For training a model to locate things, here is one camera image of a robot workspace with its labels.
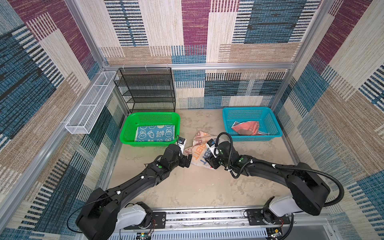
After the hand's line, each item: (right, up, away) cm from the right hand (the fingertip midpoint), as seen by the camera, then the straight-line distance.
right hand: (209, 157), depth 87 cm
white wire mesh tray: (-61, +21, -16) cm, 66 cm away
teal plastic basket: (+42, +25, +22) cm, 54 cm away
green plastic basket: (-53, +14, +15) cm, 57 cm away
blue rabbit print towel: (-35, +13, +15) cm, 40 cm away
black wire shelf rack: (-42, +44, +21) cm, 65 cm away
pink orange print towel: (-6, +3, +7) cm, 9 cm away
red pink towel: (+28, +17, +17) cm, 37 cm away
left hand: (-14, +5, -3) cm, 15 cm away
